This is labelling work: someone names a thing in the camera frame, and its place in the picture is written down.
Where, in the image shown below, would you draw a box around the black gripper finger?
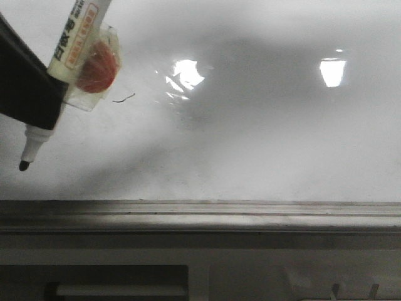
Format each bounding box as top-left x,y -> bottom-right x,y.
1,16 -> 68,130

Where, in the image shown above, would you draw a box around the black and white whiteboard marker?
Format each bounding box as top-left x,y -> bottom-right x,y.
18,0 -> 114,172

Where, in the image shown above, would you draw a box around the white whiteboard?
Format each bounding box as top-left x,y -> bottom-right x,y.
1,1 -> 400,201

